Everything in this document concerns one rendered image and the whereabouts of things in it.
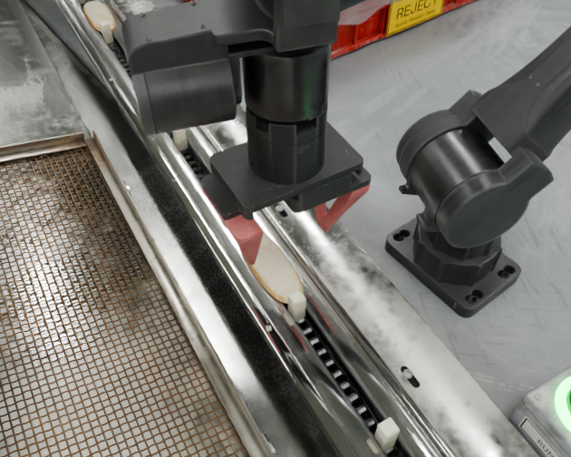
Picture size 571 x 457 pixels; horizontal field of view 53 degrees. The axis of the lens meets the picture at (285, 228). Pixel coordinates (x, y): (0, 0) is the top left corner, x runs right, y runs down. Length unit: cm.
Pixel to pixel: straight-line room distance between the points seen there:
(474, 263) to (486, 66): 43
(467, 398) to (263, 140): 27
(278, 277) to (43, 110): 35
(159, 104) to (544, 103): 30
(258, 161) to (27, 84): 44
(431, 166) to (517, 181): 7
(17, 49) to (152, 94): 53
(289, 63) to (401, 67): 56
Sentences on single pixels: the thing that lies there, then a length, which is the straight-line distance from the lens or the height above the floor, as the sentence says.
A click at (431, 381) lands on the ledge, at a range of 51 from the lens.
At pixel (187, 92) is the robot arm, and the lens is 35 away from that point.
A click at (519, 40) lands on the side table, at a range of 102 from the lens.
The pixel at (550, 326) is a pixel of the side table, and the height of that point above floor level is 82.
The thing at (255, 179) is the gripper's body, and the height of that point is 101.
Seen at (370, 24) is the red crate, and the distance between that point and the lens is 94.
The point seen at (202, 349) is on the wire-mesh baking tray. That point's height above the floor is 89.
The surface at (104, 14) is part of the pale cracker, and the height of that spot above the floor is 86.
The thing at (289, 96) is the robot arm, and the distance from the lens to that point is 37.
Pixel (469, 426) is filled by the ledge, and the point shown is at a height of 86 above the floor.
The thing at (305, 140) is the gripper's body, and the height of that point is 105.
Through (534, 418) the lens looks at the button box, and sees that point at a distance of 50.
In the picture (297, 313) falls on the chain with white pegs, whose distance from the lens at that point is 54.
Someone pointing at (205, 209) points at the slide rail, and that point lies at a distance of 63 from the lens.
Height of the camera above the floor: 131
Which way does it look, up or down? 49 degrees down
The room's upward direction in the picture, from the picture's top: straight up
